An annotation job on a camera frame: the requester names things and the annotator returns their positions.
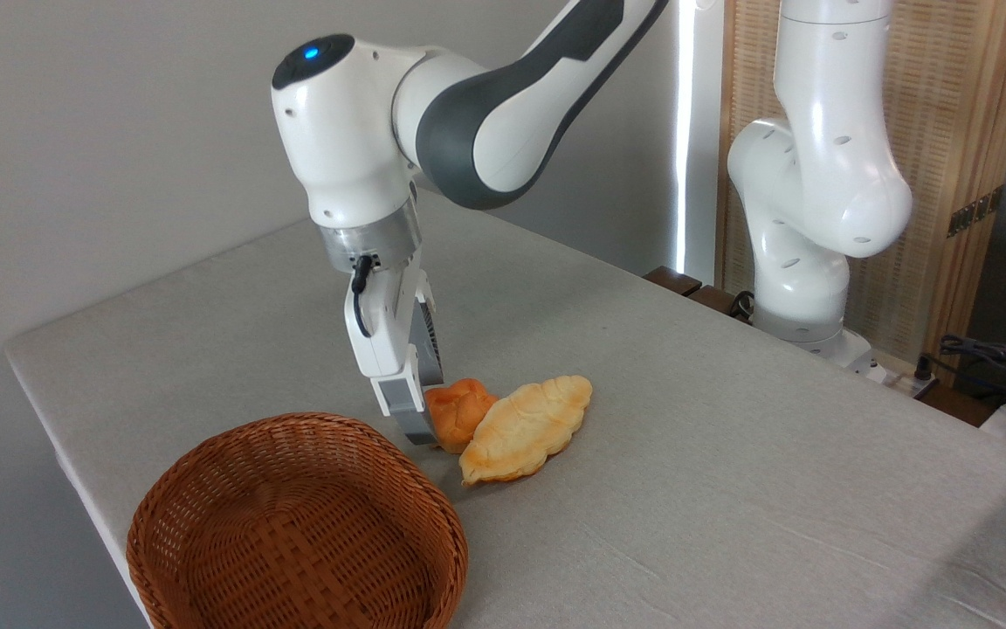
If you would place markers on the pale croissant-shaped bread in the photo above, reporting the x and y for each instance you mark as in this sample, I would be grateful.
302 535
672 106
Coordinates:
525 428

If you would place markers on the brown wicker basket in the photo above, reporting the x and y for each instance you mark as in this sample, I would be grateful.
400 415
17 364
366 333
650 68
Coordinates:
293 524

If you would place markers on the grey tablecloth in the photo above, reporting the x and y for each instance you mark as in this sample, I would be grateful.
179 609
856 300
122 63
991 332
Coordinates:
730 489

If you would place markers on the wooden folding screen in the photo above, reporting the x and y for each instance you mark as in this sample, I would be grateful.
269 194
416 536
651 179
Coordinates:
957 105

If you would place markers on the dark brown wooden piece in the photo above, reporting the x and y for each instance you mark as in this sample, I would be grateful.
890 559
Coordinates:
671 280
717 301

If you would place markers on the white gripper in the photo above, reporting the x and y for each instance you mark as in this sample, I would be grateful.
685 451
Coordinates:
389 323

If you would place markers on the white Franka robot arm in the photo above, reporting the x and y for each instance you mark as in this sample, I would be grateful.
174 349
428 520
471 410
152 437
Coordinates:
826 175

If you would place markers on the white power strip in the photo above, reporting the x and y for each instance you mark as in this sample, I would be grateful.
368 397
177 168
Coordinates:
905 380

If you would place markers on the round orange bread bun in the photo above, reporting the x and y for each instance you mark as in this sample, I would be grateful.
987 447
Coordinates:
461 415

